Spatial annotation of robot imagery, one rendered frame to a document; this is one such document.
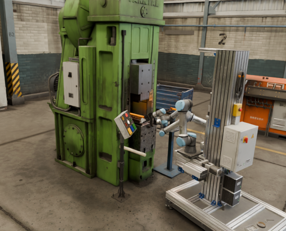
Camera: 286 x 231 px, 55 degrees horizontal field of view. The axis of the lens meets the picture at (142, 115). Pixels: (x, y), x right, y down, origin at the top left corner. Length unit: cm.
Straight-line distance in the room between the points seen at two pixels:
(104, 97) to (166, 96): 407
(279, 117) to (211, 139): 376
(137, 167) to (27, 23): 666
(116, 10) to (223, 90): 161
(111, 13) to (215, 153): 212
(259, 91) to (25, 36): 694
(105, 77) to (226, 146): 187
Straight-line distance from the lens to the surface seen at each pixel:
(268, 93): 669
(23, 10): 954
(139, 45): 390
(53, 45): 1008
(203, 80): 1180
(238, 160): 313
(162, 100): 787
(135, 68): 374
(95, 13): 384
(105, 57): 383
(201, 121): 374
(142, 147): 400
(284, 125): 690
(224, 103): 309
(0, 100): 857
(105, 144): 411
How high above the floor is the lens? 214
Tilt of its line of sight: 16 degrees down
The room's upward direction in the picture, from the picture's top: 2 degrees clockwise
